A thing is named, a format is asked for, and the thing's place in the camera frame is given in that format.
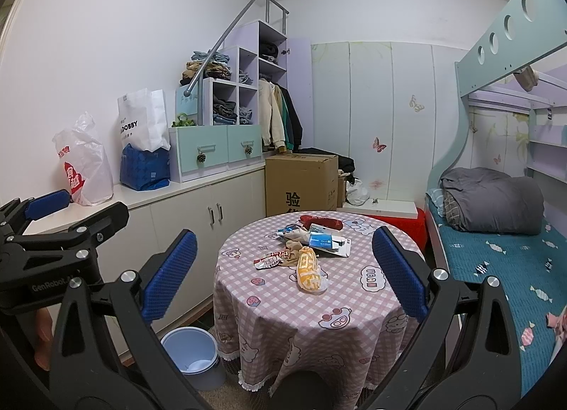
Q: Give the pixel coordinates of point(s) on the dark red cloth item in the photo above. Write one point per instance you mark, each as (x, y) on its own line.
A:
(308, 221)

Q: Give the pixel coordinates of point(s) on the white plastic bag on floor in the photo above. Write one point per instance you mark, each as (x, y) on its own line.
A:
(356, 193)

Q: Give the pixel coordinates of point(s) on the blue woven basket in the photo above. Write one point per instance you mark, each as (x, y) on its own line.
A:
(144, 170)

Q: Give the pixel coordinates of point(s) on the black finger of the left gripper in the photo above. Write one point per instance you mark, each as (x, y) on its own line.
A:
(87, 234)

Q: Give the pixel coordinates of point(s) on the teal drawer unit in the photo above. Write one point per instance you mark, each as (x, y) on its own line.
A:
(200, 151)

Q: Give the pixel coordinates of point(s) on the teal patterned bed mattress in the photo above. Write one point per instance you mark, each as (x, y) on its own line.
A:
(532, 270)

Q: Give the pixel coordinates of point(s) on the yellow snack wrapper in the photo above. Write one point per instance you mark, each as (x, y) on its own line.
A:
(308, 272)

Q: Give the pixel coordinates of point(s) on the blue white medicine sachet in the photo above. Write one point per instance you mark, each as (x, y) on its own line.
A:
(294, 232)

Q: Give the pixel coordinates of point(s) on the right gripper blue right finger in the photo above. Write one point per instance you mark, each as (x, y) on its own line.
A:
(419, 289)

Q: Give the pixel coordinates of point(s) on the white paper shopping bag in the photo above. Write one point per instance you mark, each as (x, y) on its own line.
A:
(142, 120)

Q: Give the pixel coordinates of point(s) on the hanging jackets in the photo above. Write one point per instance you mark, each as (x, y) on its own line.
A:
(279, 122)

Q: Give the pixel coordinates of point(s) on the brown cardboard box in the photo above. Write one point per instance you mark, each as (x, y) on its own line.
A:
(297, 182)

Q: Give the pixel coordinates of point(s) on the grey folded blanket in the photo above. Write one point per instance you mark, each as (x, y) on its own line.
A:
(491, 202)

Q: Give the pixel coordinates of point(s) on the purple white cubby shelf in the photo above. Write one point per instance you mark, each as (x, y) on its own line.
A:
(228, 93)

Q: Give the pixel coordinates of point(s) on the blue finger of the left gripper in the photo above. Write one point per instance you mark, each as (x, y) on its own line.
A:
(46, 205)

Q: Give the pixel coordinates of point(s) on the grey metal handrail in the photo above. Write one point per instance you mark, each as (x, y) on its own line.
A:
(198, 76)

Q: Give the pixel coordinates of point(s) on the red white snack wrapper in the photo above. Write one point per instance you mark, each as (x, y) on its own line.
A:
(273, 260)

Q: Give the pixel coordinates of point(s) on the light blue trash bin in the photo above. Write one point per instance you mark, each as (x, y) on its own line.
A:
(195, 352)

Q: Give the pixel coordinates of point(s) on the white low cabinet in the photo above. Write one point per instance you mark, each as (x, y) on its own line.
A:
(213, 208)

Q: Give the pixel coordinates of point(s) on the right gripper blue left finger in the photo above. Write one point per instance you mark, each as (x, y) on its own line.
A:
(141, 297)

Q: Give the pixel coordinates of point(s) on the person's left hand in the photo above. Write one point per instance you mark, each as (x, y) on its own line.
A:
(43, 328)

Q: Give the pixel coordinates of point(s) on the white red plastic bag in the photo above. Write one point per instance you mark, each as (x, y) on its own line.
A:
(85, 162)

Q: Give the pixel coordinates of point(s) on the pink checkered tablecloth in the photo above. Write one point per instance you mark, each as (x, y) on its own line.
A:
(267, 327)

